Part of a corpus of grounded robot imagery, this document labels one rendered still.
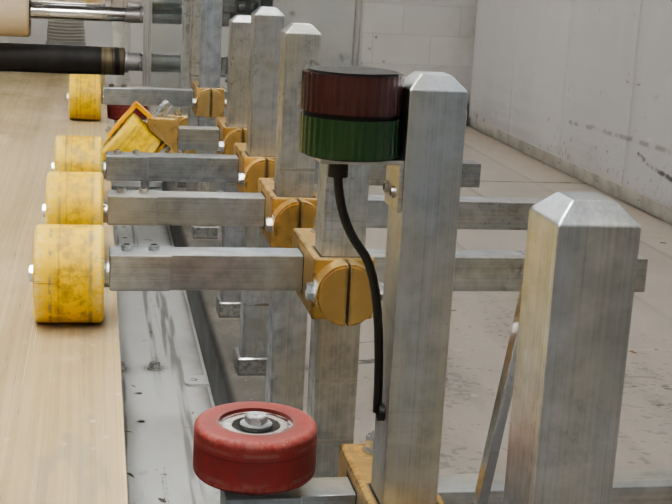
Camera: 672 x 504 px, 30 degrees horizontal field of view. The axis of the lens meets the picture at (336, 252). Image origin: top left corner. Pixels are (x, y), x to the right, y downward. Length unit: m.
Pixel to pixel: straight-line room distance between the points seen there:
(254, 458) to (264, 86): 0.75
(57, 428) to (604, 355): 0.42
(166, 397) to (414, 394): 0.95
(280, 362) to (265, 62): 0.38
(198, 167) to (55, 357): 0.60
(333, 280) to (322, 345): 0.07
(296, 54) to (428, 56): 8.46
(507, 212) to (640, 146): 5.52
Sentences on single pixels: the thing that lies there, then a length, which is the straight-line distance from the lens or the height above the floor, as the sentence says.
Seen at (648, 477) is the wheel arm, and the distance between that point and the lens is 0.92.
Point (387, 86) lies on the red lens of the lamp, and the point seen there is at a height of 1.13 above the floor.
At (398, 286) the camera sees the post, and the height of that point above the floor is 1.01.
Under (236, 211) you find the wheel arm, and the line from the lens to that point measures 1.28.
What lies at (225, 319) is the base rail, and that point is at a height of 0.70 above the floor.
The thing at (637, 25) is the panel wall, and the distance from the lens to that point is 6.98.
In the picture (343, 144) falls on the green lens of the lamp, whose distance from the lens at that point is 0.71.
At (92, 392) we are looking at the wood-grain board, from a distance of 0.89.
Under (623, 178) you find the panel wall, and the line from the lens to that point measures 7.03.
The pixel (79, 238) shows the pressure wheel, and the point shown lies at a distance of 1.02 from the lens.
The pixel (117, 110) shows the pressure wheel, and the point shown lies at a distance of 2.50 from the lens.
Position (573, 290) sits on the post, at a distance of 0.50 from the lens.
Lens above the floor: 1.20
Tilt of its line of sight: 13 degrees down
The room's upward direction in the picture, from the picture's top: 3 degrees clockwise
